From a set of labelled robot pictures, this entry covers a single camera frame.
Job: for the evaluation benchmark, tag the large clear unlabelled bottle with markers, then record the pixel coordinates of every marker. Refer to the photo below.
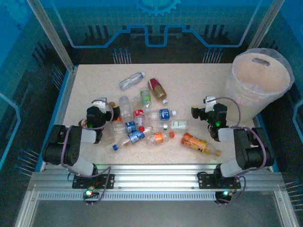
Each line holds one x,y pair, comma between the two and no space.
125,106

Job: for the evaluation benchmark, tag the blue label bottle red cap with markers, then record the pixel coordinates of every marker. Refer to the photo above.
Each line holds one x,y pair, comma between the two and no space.
130,126

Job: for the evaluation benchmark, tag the small clear bottle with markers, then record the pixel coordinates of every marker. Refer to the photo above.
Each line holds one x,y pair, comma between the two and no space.
135,101

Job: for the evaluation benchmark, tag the beige plastic bin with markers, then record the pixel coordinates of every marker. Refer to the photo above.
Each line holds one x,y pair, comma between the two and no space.
241,106

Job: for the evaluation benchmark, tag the green lime label bottle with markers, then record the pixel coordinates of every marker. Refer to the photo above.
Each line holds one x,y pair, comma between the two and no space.
145,95

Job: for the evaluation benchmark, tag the clear bottle pale cap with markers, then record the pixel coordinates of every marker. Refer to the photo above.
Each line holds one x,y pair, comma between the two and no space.
130,81

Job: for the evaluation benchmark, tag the orange label soda bottle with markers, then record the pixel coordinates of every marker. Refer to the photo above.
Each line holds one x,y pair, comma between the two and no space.
158,137

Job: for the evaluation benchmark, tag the red gold label bottle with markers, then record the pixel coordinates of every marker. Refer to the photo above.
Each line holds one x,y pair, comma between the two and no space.
157,91

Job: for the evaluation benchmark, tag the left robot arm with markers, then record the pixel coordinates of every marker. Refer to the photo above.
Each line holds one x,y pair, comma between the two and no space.
56,142

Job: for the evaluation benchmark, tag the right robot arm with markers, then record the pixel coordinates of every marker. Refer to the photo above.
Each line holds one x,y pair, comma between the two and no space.
241,146

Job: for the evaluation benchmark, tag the small bottle green white label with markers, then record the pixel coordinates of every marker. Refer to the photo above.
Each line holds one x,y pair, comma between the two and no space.
178,124

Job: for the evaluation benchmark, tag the blue label bottle white cap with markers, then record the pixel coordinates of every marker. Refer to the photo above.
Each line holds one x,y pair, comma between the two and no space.
164,114

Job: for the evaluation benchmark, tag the green LED control board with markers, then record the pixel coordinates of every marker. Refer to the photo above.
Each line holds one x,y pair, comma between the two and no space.
225,193
88,192

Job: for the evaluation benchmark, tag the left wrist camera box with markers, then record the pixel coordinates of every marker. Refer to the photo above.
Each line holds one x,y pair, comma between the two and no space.
103,105

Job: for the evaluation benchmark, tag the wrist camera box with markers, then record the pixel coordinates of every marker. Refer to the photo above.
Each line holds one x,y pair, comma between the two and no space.
209,104
103,105

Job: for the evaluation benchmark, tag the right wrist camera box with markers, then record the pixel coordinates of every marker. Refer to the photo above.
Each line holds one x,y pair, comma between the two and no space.
209,104

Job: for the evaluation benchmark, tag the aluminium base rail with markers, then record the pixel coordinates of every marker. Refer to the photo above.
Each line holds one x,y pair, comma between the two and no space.
154,175

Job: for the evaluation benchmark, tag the aluminium frame post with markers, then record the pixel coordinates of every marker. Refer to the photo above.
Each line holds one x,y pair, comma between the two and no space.
266,23
56,40

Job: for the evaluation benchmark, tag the aluminium lower frame rail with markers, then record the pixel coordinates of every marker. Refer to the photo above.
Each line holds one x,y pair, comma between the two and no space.
287,212
23,212

